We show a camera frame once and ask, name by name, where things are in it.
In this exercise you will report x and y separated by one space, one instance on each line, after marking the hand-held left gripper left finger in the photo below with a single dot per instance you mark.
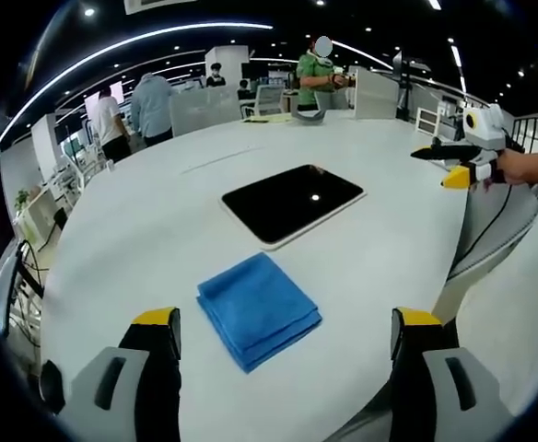
126 368

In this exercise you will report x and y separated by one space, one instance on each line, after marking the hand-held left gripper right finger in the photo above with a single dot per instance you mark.
439 368

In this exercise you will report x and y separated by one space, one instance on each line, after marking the potted green plant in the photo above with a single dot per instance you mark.
22 199

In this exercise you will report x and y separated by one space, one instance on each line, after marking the person's right hand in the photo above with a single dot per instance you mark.
522 167

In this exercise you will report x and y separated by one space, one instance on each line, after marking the black tablet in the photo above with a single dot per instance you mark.
293 202

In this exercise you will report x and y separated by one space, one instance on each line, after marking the white desk partition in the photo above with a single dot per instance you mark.
375 94

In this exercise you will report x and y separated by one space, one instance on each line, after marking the blue cleaning cloth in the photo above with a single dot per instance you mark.
258 309

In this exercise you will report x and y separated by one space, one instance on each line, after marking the frosted desk partition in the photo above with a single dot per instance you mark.
204 110

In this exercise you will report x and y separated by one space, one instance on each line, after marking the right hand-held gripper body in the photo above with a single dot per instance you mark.
482 133

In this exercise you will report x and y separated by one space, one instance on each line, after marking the yellow paper sheet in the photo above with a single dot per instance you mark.
269 119

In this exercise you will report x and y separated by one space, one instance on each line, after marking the white office chair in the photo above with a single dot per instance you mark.
265 101

